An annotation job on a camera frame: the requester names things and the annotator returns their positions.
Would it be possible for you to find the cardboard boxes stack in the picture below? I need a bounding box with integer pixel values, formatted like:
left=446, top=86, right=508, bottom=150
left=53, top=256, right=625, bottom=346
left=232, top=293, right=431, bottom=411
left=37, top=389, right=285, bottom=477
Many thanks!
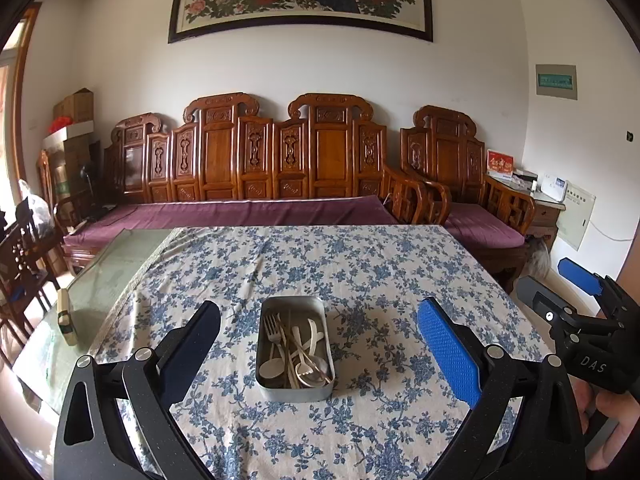
left=45, top=137, right=101, bottom=203

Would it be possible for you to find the white cardboard box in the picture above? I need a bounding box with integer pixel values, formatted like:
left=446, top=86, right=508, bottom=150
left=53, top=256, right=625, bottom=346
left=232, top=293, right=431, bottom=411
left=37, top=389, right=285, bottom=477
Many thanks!
left=42, top=120, right=96, bottom=150

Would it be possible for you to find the wooden door frame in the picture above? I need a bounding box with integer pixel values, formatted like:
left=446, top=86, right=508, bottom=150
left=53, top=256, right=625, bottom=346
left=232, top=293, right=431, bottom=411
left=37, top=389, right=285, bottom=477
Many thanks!
left=0, top=2, right=43, bottom=221

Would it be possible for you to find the wooden side table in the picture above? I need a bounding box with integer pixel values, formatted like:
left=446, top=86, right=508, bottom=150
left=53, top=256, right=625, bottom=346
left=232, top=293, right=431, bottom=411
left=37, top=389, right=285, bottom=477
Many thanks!
left=485, top=172, right=567, bottom=252

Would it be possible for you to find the white plastic bag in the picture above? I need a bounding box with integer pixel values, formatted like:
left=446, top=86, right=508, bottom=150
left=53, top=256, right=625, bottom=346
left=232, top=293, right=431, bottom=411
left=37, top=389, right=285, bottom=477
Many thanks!
left=17, top=179, right=54, bottom=237

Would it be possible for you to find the metal fork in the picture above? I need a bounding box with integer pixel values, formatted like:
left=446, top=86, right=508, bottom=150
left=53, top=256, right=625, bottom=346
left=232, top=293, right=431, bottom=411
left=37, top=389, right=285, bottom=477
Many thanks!
left=263, top=312, right=285, bottom=361

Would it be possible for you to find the grey wall electrical panel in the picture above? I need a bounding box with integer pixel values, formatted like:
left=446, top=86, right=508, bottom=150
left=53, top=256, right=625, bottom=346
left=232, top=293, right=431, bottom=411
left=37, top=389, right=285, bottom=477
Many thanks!
left=535, top=63, right=578, bottom=101

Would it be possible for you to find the blue floral tablecloth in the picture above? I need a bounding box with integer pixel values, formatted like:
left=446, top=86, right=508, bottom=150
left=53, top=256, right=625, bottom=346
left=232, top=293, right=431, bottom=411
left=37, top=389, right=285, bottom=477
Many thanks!
left=87, top=224, right=548, bottom=478

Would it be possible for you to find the white cable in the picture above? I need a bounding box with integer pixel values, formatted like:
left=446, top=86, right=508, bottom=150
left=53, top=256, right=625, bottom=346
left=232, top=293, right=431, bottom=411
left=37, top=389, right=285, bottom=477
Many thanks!
left=592, top=220, right=633, bottom=242

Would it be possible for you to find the cream and green packet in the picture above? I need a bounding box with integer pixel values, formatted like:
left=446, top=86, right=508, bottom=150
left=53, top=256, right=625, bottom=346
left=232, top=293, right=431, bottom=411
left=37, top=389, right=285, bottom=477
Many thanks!
left=56, top=287, right=79, bottom=346

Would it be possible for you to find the brown cardboard box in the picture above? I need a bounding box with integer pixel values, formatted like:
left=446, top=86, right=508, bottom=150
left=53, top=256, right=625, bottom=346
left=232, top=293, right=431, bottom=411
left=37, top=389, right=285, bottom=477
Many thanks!
left=52, top=88, right=95, bottom=126

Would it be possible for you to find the brown wooden chopstick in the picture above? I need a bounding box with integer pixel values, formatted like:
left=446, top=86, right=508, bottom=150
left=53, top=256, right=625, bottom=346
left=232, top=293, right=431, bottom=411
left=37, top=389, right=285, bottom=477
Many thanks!
left=276, top=327, right=332, bottom=382

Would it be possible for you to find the person's right hand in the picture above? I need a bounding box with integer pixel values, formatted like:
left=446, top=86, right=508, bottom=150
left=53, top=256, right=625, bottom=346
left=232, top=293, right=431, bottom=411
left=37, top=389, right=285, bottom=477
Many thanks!
left=570, top=376, right=640, bottom=472

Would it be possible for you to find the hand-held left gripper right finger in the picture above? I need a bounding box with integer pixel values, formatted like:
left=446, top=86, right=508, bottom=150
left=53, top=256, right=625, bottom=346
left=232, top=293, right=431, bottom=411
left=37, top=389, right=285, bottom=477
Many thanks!
left=417, top=297, right=586, bottom=480

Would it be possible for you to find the purple armchair cushion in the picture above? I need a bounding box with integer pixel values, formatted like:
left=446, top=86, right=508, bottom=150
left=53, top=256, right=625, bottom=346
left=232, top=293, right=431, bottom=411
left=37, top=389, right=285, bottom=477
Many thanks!
left=442, top=212, right=527, bottom=251

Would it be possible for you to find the white wall board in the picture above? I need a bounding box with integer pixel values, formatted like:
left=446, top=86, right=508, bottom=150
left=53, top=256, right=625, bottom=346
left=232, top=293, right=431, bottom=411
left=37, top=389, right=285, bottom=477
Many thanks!
left=556, top=182, right=597, bottom=252

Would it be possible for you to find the grey plastic bag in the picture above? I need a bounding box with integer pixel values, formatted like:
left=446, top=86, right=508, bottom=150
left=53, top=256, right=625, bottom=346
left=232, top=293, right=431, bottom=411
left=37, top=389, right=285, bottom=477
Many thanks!
left=525, top=237, right=552, bottom=279

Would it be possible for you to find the carved wooden sofa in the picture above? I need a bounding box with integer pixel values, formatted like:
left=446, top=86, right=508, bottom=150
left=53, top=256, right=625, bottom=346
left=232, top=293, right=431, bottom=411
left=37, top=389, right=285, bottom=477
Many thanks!
left=102, top=92, right=451, bottom=241

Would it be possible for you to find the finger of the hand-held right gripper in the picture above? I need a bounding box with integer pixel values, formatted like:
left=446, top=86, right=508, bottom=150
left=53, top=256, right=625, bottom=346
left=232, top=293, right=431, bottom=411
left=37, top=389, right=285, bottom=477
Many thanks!
left=556, top=257, right=640, bottom=322
left=516, top=275, right=583, bottom=341

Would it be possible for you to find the rectangular metal tin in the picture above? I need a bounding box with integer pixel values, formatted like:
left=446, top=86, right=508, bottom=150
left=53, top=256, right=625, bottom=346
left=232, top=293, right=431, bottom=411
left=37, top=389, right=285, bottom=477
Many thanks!
left=255, top=295, right=336, bottom=403

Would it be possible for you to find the carved wooden armchair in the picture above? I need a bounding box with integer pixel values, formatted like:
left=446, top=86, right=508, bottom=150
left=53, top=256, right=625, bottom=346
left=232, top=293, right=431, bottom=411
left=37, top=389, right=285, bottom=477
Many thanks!
left=400, top=105, right=536, bottom=291

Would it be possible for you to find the black desk lamp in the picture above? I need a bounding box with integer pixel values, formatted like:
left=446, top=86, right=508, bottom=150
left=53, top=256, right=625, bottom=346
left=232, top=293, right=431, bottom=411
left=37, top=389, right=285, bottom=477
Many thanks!
left=80, top=165, right=102, bottom=221

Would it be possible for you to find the white telephone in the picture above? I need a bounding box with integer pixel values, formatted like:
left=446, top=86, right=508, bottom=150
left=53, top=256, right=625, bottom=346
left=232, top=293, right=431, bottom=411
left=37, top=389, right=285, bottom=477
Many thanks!
left=540, top=174, right=570, bottom=202

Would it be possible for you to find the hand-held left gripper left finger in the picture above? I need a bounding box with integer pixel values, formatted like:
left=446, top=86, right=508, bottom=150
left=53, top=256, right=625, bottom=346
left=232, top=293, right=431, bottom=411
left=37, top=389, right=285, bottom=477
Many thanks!
left=52, top=300, right=222, bottom=480

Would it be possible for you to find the brown wooden door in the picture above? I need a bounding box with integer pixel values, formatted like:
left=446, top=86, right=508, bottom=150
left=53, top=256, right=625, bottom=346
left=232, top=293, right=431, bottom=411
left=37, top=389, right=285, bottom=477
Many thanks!
left=616, top=225, right=640, bottom=283

